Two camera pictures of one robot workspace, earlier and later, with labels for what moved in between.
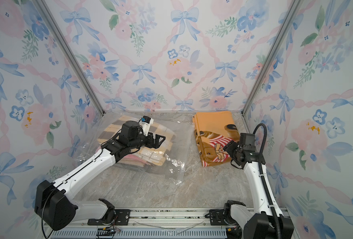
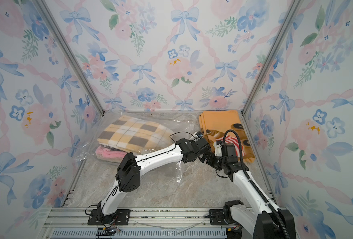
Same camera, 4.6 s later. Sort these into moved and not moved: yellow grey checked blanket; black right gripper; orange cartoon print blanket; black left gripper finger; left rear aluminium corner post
Moved: orange cartoon print blanket; black right gripper; black left gripper finger
Not moved: left rear aluminium corner post; yellow grey checked blanket
